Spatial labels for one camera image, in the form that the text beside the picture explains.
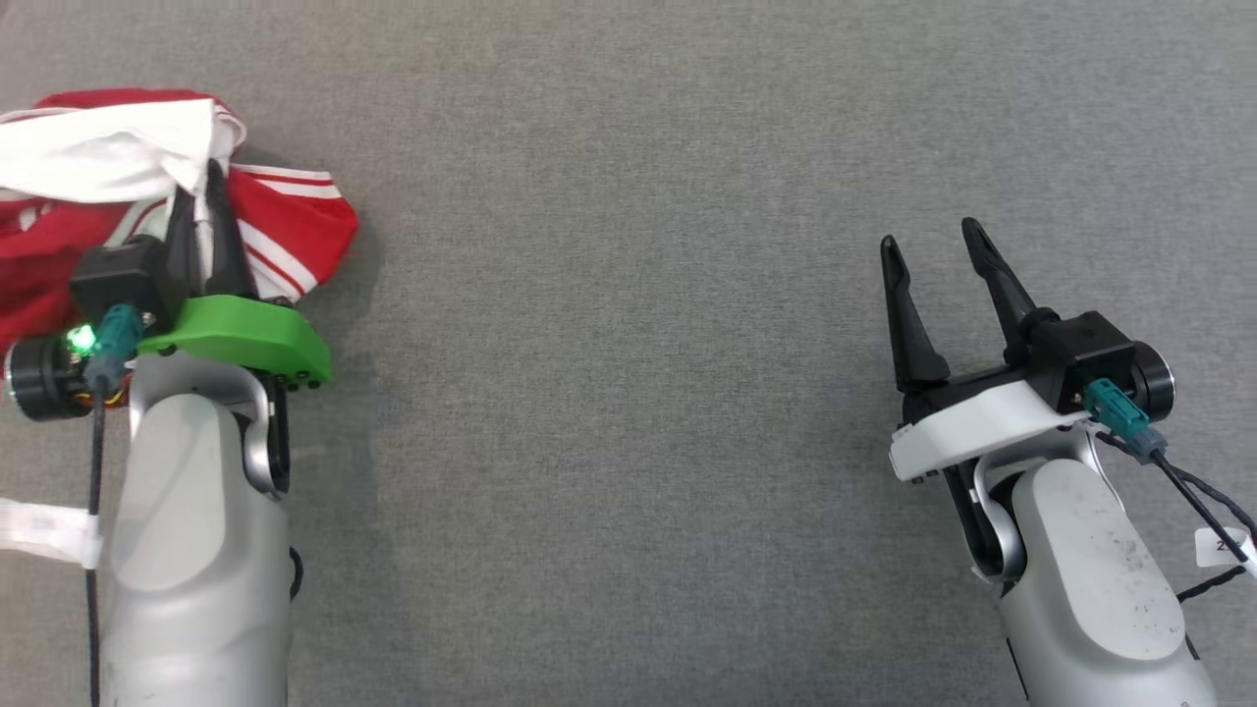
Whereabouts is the teal right cable connector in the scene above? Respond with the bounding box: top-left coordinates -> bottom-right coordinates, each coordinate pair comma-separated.
1083,378 -> 1170,462

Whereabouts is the white cable label tag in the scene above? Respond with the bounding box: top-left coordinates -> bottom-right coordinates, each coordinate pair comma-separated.
1195,527 -> 1257,569

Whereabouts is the teal cable connector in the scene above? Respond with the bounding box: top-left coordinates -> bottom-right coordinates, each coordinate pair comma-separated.
1083,378 -> 1170,462
83,304 -> 143,394

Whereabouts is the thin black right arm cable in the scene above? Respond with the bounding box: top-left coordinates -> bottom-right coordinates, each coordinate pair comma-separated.
1095,432 -> 1257,605

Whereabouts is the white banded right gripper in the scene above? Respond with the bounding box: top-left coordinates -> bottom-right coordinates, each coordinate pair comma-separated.
881,218 -> 1175,484

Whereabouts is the teal left cable connector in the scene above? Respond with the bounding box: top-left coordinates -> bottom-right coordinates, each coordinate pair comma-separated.
83,304 -> 143,394

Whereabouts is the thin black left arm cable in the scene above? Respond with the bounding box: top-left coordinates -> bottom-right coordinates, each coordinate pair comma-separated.
86,388 -> 107,707

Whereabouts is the red jersey with white sleeves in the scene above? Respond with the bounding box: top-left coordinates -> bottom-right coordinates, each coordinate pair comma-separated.
0,88 -> 360,354

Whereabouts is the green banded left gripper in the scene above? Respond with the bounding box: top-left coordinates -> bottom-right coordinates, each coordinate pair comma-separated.
5,159 -> 335,423

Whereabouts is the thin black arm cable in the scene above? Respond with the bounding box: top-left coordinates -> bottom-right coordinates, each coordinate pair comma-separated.
86,388 -> 107,707
1095,432 -> 1257,605

